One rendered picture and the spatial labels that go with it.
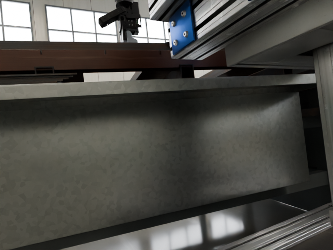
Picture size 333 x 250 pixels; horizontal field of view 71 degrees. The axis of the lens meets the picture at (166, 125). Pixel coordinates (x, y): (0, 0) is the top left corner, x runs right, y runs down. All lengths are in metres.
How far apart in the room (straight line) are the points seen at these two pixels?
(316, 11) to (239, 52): 0.16
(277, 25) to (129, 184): 0.54
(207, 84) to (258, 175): 0.43
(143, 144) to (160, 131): 0.07
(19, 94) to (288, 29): 0.52
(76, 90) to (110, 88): 0.07
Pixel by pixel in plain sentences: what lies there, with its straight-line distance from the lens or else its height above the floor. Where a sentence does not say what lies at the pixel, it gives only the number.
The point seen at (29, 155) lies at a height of 0.53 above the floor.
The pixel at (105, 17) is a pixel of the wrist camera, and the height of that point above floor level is 1.00.
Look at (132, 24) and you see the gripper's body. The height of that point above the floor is 0.98.
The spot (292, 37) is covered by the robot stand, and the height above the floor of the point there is 0.68.
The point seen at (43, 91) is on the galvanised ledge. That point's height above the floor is 0.66.
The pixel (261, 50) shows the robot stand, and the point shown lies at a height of 0.68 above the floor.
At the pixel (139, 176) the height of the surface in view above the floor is 0.43.
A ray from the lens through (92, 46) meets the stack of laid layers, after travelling 0.84.
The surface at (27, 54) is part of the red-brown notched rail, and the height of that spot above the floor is 0.81.
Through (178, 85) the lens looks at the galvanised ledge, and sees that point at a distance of 0.59.
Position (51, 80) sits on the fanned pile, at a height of 0.70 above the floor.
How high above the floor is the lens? 0.55
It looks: 1 degrees up
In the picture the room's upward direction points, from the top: 6 degrees counter-clockwise
